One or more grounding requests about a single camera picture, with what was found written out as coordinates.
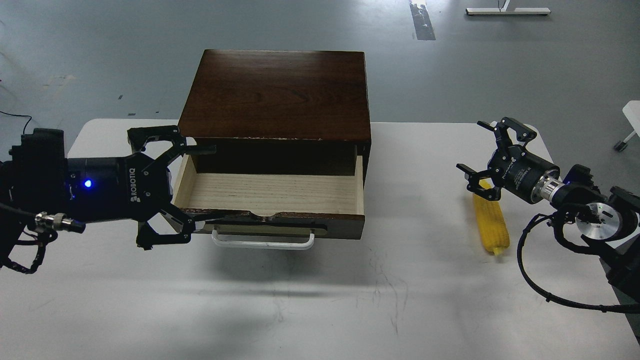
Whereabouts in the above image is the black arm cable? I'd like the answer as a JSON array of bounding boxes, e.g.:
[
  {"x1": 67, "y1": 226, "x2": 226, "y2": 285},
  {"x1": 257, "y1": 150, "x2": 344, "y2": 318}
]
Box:
[
  {"x1": 516, "y1": 212, "x2": 640, "y2": 315},
  {"x1": 0, "y1": 202, "x2": 48, "y2": 275}
]

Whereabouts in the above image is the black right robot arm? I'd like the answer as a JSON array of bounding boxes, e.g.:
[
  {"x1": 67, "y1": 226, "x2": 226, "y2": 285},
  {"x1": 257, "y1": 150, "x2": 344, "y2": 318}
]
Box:
[{"x1": 456, "y1": 117, "x2": 640, "y2": 314}]

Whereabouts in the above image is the yellow corn cob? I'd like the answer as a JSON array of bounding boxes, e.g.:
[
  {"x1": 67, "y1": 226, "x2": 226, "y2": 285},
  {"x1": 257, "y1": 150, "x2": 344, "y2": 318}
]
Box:
[{"x1": 472, "y1": 193, "x2": 511, "y2": 256}]

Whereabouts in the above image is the black floor tape strip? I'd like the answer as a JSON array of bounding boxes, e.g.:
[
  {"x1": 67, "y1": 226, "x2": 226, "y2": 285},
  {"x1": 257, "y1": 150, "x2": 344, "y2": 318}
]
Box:
[{"x1": 409, "y1": 0, "x2": 436, "y2": 41}]

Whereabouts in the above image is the white metal stand base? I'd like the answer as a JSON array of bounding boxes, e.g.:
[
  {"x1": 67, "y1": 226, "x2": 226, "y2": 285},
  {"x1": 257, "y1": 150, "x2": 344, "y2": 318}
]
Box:
[{"x1": 465, "y1": 0, "x2": 552, "y2": 16}]

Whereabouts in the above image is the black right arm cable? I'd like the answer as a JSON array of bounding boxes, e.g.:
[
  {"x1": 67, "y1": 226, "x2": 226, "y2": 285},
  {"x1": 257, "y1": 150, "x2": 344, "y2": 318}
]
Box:
[{"x1": 516, "y1": 212, "x2": 640, "y2": 315}]

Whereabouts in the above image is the thin black floor cable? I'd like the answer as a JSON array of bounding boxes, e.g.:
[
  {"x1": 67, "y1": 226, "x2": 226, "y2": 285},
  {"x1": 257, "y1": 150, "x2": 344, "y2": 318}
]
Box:
[{"x1": 0, "y1": 110, "x2": 34, "y2": 136}]

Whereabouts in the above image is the wooden drawer with white handle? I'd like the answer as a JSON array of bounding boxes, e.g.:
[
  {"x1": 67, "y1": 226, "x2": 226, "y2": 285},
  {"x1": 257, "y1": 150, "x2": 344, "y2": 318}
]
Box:
[{"x1": 173, "y1": 155, "x2": 366, "y2": 250}]

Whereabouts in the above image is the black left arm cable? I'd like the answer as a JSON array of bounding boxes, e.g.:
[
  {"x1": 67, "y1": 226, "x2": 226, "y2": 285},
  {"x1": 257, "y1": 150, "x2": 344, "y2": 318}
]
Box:
[{"x1": 0, "y1": 202, "x2": 48, "y2": 275}]

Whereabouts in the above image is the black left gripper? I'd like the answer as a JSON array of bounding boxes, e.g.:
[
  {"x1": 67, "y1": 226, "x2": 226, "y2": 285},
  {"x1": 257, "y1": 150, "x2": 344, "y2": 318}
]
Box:
[{"x1": 66, "y1": 125, "x2": 226, "y2": 251}]

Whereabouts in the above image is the dark wooden drawer cabinet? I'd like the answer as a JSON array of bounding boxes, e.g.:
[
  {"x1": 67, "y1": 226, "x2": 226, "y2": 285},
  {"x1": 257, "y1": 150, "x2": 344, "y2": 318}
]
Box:
[{"x1": 178, "y1": 49, "x2": 371, "y2": 176}]

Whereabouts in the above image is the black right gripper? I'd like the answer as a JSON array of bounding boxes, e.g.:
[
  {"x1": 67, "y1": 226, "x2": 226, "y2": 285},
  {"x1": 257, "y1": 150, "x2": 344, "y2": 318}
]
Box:
[{"x1": 455, "y1": 117, "x2": 560, "y2": 204}]

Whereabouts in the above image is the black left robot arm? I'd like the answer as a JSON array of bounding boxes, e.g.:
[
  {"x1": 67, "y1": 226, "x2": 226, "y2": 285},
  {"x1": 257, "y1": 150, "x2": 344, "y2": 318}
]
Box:
[{"x1": 1, "y1": 125, "x2": 217, "y2": 274}]

